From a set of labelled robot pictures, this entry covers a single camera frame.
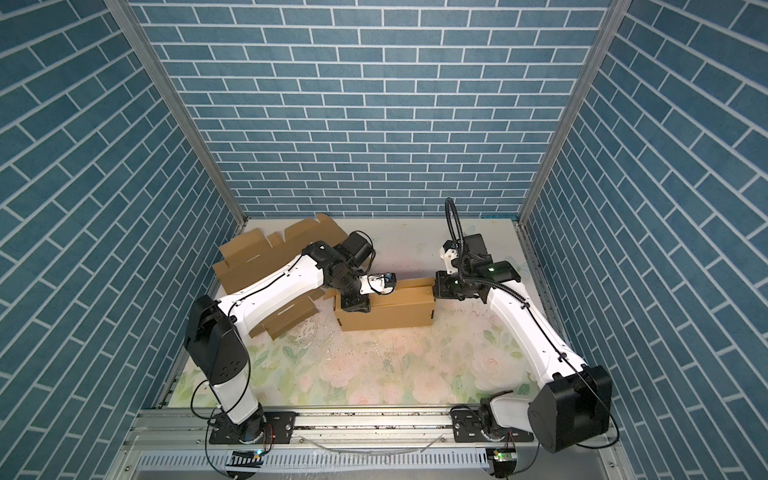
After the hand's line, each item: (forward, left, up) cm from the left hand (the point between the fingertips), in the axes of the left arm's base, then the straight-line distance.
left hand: (367, 299), depth 83 cm
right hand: (+1, -18, +6) cm, 19 cm away
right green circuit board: (-35, -34, -16) cm, 52 cm away
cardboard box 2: (-2, -12, +1) cm, 12 cm away
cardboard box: (+27, +44, -13) cm, 53 cm away
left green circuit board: (-35, +29, -17) cm, 48 cm away
